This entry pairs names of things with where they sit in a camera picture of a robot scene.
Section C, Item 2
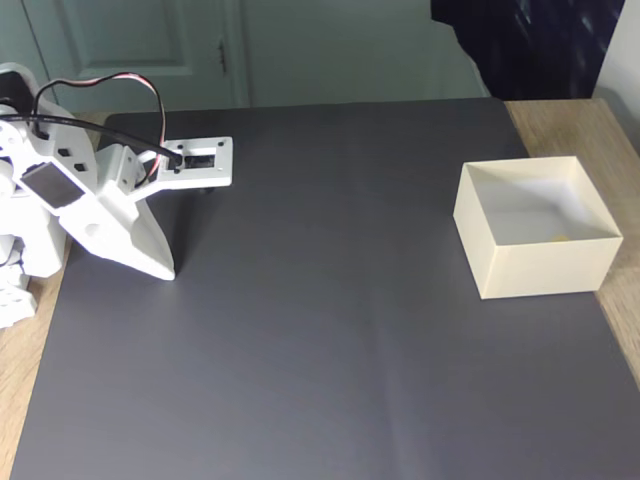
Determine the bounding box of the pale green plain door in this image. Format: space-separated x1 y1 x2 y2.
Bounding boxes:
243 0 494 109

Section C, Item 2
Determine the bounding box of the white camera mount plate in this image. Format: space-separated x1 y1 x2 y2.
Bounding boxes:
130 136 235 202

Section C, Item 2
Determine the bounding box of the black table mat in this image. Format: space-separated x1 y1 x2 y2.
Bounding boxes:
9 97 640 480

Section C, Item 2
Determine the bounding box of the white open box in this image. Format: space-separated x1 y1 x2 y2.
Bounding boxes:
452 155 625 301

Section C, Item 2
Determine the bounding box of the black camera cable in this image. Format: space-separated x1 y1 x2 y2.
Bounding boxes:
0 114 185 175

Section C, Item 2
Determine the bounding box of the red black white servo wire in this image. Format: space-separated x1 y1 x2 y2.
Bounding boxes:
30 72 169 176

